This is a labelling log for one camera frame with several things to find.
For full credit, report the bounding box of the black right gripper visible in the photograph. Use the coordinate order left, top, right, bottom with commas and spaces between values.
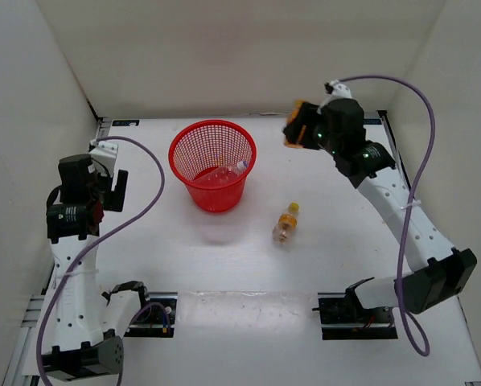
282, 102, 341, 157

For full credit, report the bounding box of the orange plastic bottle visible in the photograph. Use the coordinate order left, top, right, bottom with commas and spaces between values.
282, 100, 306, 149

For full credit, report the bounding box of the clear plastic bottle white cap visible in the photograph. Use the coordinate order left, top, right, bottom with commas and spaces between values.
195, 160, 249, 187

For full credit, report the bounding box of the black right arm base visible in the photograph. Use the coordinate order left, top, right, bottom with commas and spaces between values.
312, 293, 398, 341

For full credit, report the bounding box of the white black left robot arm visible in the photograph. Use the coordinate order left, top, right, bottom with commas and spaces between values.
39, 146, 152, 382

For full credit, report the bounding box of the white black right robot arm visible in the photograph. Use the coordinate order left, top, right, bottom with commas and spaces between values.
283, 97, 477, 322

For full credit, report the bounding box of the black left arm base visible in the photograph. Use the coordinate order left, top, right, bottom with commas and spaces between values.
125, 292, 178, 339

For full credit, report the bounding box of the red mesh waste bin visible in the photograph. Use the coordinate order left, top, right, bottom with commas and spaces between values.
168, 119, 257, 213

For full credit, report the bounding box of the blue right corner label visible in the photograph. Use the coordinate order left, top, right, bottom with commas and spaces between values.
364, 118, 382, 125

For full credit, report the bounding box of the blue corner label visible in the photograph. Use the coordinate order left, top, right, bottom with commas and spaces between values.
111, 120, 140, 127
364, 118, 382, 125

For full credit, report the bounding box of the blue left corner label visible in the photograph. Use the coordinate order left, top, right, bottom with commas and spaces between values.
111, 120, 140, 127

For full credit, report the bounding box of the clear bottle yellow cap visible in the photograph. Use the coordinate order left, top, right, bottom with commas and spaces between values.
272, 202, 299, 244

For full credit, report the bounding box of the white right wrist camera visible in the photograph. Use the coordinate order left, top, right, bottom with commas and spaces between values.
322, 80, 352, 105

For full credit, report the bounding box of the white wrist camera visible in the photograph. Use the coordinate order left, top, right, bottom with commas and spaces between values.
88, 139, 119, 178
322, 80, 352, 105

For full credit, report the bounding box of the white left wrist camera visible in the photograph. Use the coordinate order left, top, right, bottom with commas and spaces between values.
88, 139, 119, 178

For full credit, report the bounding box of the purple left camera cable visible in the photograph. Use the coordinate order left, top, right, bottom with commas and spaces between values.
35, 135, 166, 386

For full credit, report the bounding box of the purple camera cable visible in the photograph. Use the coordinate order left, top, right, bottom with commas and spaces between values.
340, 74, 435, 358
35, 135, 166, 386

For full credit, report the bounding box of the aluminium table frame rail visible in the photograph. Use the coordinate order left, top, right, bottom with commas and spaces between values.
2, 110, 481, 386

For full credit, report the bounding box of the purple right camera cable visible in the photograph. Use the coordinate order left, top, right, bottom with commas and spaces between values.
340, 74, 435, 358

